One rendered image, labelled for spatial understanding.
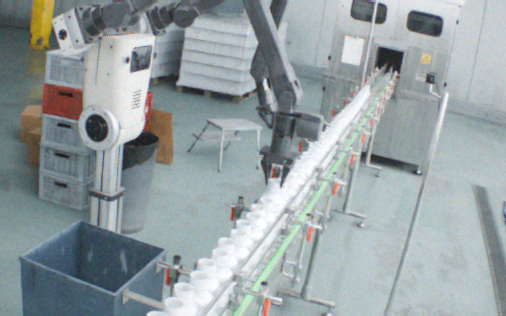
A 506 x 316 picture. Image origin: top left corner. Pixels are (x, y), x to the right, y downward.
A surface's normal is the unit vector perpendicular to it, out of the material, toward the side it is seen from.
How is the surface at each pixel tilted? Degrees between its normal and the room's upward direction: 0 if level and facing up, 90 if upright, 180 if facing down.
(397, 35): 90
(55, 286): 90
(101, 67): 90
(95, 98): 101
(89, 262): 90
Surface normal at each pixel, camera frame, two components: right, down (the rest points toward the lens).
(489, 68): -0.30, 0.24
